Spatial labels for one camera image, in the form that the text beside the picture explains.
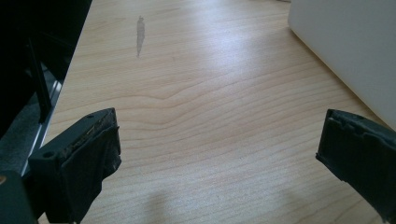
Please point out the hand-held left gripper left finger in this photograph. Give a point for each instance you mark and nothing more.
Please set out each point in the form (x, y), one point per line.
(77, 161)

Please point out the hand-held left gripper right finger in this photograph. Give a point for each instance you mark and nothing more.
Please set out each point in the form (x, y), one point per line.
(358, 152)

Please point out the black metal stand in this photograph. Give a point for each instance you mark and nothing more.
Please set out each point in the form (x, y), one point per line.
(39, 81)

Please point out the white box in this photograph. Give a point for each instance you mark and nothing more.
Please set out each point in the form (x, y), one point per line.
(348, 43)

